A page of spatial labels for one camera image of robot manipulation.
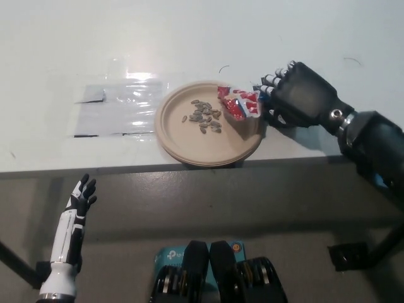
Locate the beige paper plate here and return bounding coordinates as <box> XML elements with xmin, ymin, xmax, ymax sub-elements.
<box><xmin>153</xmin><ymin>80</ymin><xmax>264</xmax><ymax>167</ymax></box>

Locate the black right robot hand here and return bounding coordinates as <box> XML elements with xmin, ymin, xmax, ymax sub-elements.
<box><xmin>251</xmin><ymin>61</ymin><xmax>356</xmax><ymax>133</ymax></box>

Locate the teal tp-link box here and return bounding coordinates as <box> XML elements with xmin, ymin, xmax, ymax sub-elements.
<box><xmin>153</xmin><ymin>242</ymin><xmax>246</xmax><ymax>285</ymax></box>

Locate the black table leg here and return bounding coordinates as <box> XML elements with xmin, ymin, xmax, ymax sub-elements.
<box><xmin>327</xmin><ymin>217</ymin><xmax>404</xmax><ymax>272</ymax></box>
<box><xmin>0</xmin><ymin>241</ymin><xmax>57</xmax><ymax>290</ymax></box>

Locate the clear plastic film sheet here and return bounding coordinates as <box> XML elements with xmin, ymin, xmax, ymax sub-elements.
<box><xmin>64</xmin><ymin>74</ymin><xmax>171</xmax><ymax>140</ymax></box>

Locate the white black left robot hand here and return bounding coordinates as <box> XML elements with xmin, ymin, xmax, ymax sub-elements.
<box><xmin>49</xmin><ymin>172</ymin><xmax>98</xmax><ymax>264</ymax></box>

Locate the sunflower seeds pile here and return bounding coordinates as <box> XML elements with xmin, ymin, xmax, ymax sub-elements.
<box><xmin>181</xmin><ymin>99</ymin><xmax>223</xmax><ymax>134</ymax></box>

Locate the red blue sunflower seeds bag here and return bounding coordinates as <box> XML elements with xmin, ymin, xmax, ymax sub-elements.
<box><xmin>217</xmin><ymin>85</ymin><xmax>263</xmax><ymax>121</ymax></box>

